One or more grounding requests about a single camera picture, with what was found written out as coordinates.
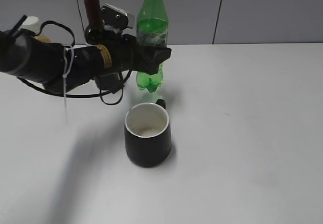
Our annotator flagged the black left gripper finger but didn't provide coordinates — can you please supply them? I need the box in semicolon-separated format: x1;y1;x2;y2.
138;46;172;74

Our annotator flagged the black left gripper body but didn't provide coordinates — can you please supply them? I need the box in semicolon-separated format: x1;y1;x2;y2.
85;33;145;88

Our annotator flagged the green sprite bottle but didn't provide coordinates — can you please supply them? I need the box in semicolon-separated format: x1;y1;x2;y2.
136;0;169;93

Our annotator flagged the black mug white inside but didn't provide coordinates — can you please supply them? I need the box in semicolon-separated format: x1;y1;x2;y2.
124;99;172;167

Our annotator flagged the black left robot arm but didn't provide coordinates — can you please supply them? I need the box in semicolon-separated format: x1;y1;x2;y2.
1;31;172;95

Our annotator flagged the dark red wine bottle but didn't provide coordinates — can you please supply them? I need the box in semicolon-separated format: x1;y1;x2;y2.
84;0;104;45

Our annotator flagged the white zip tie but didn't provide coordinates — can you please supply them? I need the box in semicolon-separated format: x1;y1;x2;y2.
62;45;74;125

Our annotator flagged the orange juice bottle white cap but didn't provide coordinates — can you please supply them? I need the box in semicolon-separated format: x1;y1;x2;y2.
20;16;51;43

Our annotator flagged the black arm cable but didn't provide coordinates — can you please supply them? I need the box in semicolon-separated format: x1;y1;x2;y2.
17;20;132;106

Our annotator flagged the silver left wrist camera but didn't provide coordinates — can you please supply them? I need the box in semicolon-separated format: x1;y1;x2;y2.
101;4;135;31

